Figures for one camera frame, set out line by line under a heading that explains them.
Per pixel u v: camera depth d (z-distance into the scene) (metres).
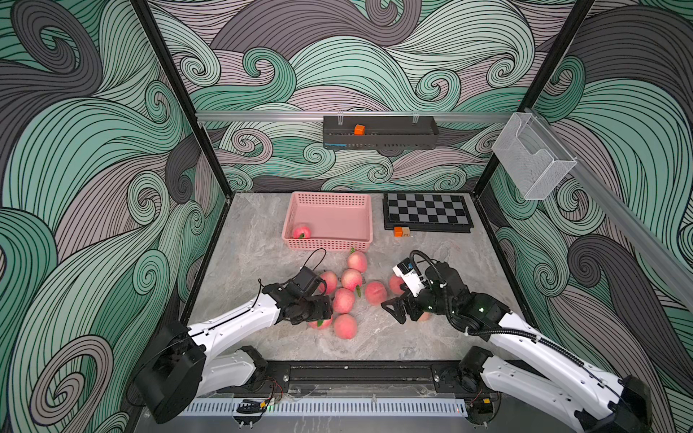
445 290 0.55
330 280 0.87
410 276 0.65
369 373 0.75
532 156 0.78
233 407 0.70
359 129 0.88
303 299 0.70
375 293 0.83
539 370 0.47
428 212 1.09
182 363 0.40
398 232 1.04
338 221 1.09
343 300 0.82
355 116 0.91
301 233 1.00
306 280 0.66
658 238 0.55
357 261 0.92
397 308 0.65
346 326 0.77
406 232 1.04
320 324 0.77
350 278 0.87
